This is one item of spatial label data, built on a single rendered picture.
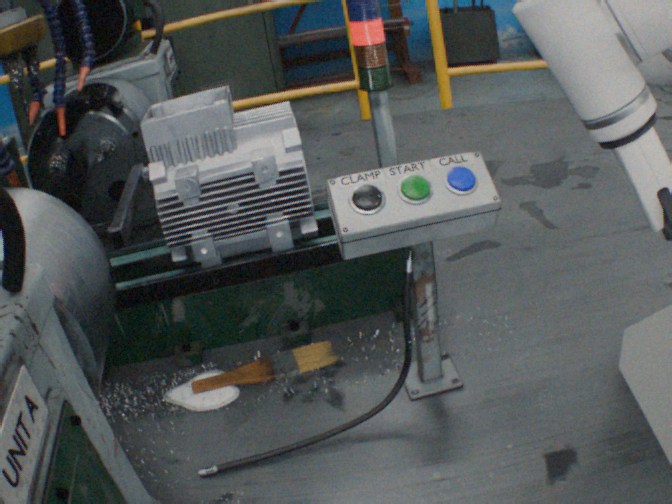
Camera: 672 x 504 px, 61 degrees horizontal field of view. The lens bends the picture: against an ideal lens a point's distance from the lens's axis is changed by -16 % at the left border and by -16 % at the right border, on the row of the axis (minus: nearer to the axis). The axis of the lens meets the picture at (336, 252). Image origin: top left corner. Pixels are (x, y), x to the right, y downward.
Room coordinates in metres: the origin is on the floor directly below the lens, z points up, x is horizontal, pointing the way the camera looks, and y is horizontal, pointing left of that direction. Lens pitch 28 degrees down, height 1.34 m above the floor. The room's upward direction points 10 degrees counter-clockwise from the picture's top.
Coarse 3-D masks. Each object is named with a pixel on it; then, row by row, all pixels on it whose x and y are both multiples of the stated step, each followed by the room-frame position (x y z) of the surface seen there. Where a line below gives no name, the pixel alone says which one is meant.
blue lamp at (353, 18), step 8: (352, 0) 1.15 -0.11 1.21; (360, 0) 1.14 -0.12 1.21; (368, 0) 1.15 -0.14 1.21; (376, 0) 1.16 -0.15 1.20; (352, 8) 1.15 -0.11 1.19; (360, 8) 1.15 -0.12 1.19; (368, 8) 1.15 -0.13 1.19; (376, 8) 1.15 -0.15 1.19; (352, 16) 1.16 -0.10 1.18; (360, 16) 1.15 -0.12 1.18; (368, 16) 1.15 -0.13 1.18; (376, 16) 1.15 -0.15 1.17
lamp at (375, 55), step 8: (360, 48) 1.15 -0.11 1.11; (368, 48) 1.14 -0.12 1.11; (376, 48) 1.15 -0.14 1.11; (384, 48) 1.16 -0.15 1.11; (360, 56) 1.15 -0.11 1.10; (368, 56) 1.15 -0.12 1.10; (376, 56) 1.15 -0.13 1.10; (384, 56) 1.15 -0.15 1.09; (360, 64) 1.16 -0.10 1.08; (368, 64) 1.15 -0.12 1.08; (376, 64) 1.15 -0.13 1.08; (384, 64) 1.15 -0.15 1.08
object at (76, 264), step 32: (32, 192) 0.62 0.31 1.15; (32, 224) 0.55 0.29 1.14; (64, 224) 0.59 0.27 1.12; (0, 256) 0.47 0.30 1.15; (32, 256) 0.50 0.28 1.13; (64, 256) 0.53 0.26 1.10; (96, 256) 0.59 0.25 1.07; (64, 288) 0.49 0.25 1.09; (96, 288) 0.55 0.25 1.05; (64, 320) 0.47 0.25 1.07; (96, 320) 0.51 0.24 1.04; (96, 352) 0.48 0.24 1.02; (96, 384) 0.47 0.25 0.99
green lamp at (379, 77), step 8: (360, 72) 1.16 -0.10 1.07; (368, 72) 1.15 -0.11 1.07; (376, 72) 1.15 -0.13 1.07; (384, 72) 1.15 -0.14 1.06; (360, 80) 1.17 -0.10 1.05; (368, 80) 1.15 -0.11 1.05; (376, 80) 1.15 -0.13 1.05; (384, 80) 1.15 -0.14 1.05; (368, 88) 1.15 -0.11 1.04; (376, 88) 1.15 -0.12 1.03
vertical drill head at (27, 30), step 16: (0, 0) 0.82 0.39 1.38; (0, 16) 0.79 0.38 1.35; (16, 16) 0.82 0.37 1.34; (0, 32) 0.77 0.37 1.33; (16, 32) 0.78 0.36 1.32; (32, 32) 0.81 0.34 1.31; (0, 48) 0.76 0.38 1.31; (16, 48) 0.78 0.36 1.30; (32, 48) 0.87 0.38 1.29; (16, 64) 0.79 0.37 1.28; (32, 64) 0.86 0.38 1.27; (16, 80) 0.79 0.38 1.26
